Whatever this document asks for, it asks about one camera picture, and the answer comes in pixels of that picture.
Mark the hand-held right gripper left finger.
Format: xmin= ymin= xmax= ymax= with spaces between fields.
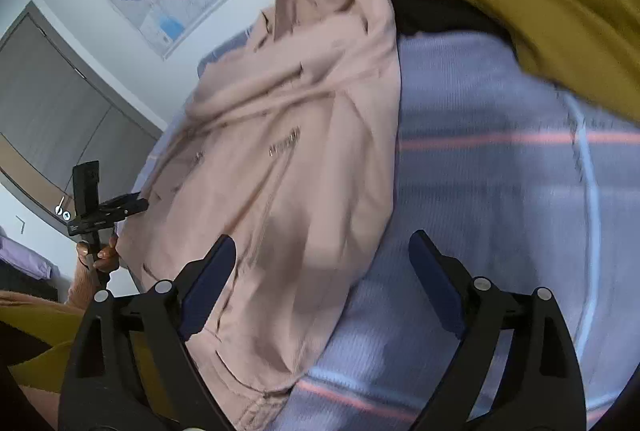
xmin=57 ymin=233 xmax=237 ymax=431

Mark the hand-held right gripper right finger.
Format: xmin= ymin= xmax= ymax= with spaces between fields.
xmin=408 ymin=230 xmax=587 ymax=431

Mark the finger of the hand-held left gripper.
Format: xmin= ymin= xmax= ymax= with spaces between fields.
xmin=102 ymin=192 xmax=150 ymax=223

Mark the pink jacket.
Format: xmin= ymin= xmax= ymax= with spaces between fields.
xmin=117 ymin=0 xmax=403 ymax=431

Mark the person's left forearm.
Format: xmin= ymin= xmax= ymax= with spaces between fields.
xmin=0 ymin=261 xmax=110 ymax=318

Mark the person's left hand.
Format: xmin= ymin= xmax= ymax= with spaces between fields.
xmin=75 ymin=233 xmax=121 ymax=284

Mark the wooden door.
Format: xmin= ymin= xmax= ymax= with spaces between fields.
xmin=0 ymin=1 xmax=168 ymax=222

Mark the purple cloth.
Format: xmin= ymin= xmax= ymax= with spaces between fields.
xmin=0 ymin=233 xmax=53 ymax=282

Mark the plaid purple bed sheet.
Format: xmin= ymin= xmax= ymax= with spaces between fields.
xmin=135 ymin=28 xmax=640 ymax=431

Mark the person's mustard clothing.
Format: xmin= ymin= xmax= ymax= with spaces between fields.
xmin=7 ymin=308 xmax=173 ymax=431

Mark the black garment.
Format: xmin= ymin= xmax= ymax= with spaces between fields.
xmin=387 ymin=0 xmax=521 ymax=56

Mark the mustard garment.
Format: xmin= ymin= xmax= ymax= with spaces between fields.
xmin=450 ymin=0 xmax=640 ymax=132

